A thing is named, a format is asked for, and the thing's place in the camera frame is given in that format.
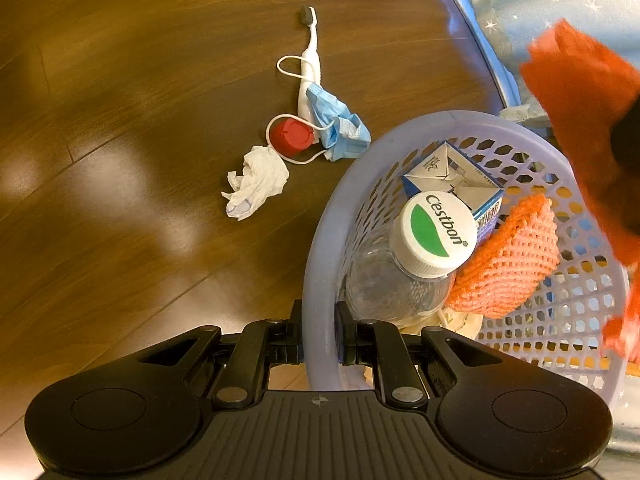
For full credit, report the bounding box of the clear plastic water bottle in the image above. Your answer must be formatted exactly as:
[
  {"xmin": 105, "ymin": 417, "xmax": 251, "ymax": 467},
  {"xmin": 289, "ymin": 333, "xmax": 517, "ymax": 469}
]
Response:
[{"xmin": 345, "ymin": 191, "xmax": 478, "ymax": 324}]

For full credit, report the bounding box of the blue and white milk carton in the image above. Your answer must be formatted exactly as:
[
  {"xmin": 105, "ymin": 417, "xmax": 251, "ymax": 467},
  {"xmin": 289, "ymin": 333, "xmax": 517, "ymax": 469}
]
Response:
[{"xmin": 401, "ymin": 140, "xmax": 506, "ymax": 246}]

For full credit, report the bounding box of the blue face mask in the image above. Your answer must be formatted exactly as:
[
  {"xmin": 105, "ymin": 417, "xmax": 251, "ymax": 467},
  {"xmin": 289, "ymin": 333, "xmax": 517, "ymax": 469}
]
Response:
[{"xmin": 265, "ymin": 55, "xmax": 372, "ymax": 165}]

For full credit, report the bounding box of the lavender plastic mesh basket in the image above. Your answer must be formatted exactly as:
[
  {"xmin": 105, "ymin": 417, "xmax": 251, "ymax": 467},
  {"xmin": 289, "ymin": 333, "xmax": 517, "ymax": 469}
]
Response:
[{"xmin": 302, "ymin": 111, "xmax": 633, "ymax": 411}]

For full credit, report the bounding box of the red bottle cap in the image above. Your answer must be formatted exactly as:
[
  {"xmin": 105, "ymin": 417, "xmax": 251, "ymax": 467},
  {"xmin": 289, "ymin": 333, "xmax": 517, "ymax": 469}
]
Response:
[{"xmin": 270, "ymin": 119, "xmax": 316, "ymax": 155}]

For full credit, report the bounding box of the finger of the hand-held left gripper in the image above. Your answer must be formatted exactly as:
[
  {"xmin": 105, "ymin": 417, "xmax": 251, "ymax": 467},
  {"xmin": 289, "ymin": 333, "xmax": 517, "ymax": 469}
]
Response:
[{"xmin": 611, "ymin": 105, "xmax": 640, "ymax": 169}]

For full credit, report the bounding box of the red plastic bag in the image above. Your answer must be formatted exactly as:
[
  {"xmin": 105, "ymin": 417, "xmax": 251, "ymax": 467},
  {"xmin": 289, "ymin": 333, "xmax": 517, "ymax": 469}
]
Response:
[{"xmin": 520, "ymin": 19, "xmax": 640, "ymax": 361}]

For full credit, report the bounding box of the crumpled white tissue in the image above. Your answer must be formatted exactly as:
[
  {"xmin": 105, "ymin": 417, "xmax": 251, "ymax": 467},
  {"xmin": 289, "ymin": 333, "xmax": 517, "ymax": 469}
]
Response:
[{"xmin": 221, "ymin": 145, "xmax": 290, "ymax": 222}]

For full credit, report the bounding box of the orange foam net sleeve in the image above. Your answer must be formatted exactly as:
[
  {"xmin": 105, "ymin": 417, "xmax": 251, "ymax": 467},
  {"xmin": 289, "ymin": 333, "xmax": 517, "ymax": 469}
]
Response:
[{"xmin": 445, "ymin": 193, "xmax": 561, "ymax": 319}]

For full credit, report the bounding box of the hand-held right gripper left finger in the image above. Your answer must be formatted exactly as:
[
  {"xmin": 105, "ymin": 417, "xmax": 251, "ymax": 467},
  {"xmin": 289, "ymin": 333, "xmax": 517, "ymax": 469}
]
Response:
[{"xmin": 142, "ymin": 300, "xmax": 306, "ymax": 407}]

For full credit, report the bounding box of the white toothbrush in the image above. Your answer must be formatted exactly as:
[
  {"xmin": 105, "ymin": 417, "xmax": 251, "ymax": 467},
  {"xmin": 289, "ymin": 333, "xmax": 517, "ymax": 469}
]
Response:
[{"xmin": 296, "ymin": 6, "xmax": 325, "ymax": 122}]

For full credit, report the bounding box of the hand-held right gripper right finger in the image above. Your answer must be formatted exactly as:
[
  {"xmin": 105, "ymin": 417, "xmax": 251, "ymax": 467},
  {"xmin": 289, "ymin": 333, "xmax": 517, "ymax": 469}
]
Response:
[{"xmin": 336, "ymin": 302, "xmax": 501, "ymax": 405}]

